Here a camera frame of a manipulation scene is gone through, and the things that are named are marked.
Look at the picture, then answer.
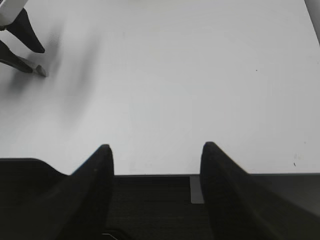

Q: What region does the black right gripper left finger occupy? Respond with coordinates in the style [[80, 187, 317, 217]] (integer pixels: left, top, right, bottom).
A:
[[0, 144, 114, 240]]

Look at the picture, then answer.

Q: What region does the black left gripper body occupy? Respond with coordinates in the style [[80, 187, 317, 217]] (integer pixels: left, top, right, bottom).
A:
[[0, 0, 27, 30]]

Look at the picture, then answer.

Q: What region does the grey white eraser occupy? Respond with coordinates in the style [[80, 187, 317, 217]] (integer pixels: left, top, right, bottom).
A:
[[33, 65, 47, 77]]

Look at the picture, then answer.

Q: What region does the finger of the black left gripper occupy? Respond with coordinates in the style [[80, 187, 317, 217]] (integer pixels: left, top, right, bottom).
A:
[[0, 41, 33, 74], [6, 8, 45, 53]]

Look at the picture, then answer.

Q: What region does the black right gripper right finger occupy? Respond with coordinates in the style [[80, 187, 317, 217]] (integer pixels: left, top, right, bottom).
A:
[[199, 141, 320, 240]]

